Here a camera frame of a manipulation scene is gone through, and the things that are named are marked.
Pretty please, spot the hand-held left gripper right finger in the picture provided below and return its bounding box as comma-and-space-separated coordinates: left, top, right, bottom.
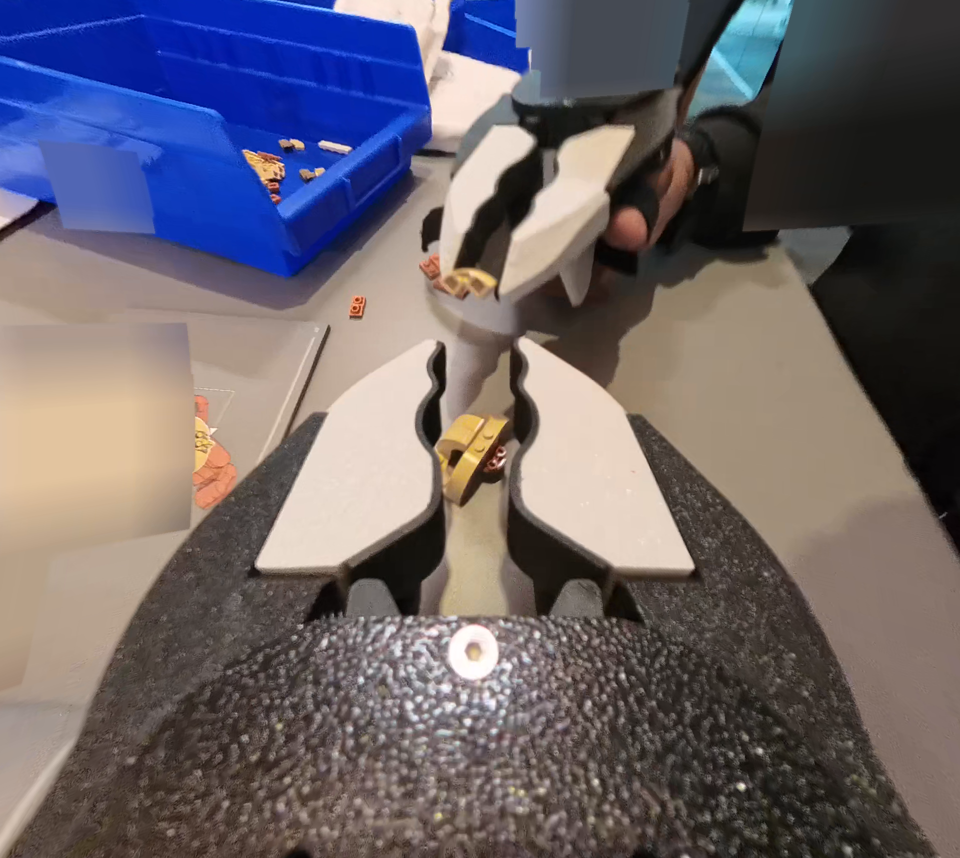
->
508, 337, 696, 615

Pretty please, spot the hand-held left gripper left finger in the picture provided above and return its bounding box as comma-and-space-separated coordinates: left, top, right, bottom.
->
255, 339, 449, 615

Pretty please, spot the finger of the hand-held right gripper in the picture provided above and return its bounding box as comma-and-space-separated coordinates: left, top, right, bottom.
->
438, 125, 543, 281
491, 125, 637, 300

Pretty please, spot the small tan arch brick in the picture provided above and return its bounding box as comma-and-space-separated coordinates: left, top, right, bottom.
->
437, 265, 499, 301

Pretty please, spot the tan curved brick assembly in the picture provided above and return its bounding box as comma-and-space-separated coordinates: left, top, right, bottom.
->
435, 414, 513, 503

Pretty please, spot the person's right forearm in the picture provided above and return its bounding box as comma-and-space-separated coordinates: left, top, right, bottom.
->
675, 100, 785, 251

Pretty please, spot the grey desk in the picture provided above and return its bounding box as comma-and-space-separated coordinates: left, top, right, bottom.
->
0, 145, 960, 858

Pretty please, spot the person's right hand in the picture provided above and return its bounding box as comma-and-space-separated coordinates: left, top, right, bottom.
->
602, 136, 696, 253

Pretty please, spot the grey instruction booklet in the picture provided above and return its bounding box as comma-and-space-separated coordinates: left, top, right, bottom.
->
0, 319, 331, 705

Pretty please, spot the pile of tan brown bricks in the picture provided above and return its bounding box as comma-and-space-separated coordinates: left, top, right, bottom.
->
240, 138, 354, 206

